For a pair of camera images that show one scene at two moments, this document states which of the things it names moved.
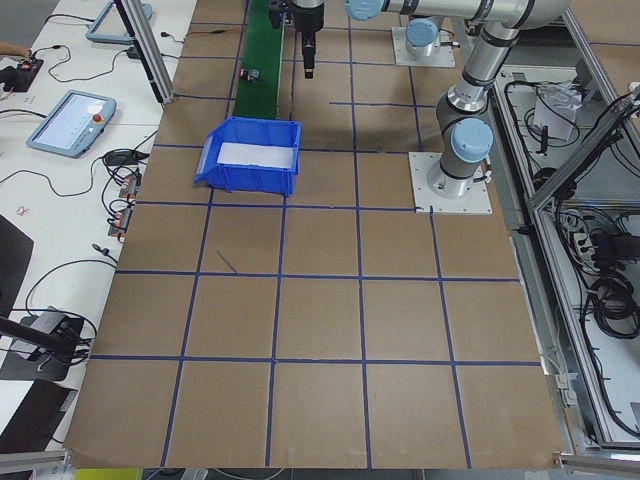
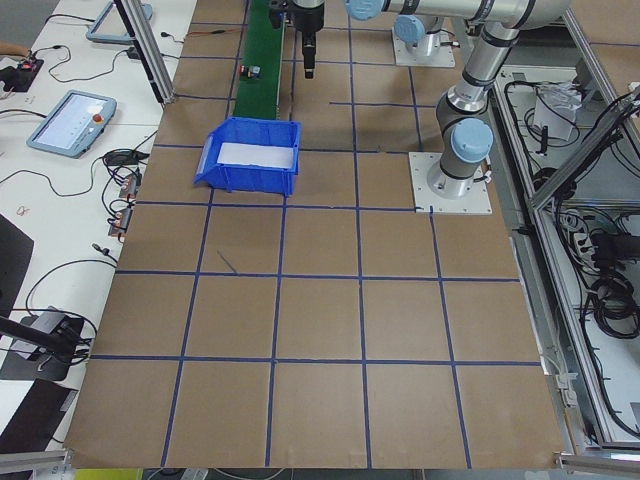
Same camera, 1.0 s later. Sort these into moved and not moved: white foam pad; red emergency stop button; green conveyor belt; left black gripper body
Moved: red emergency stop button
Not moved: white foam pad; green conveyor belt; left black gripper body
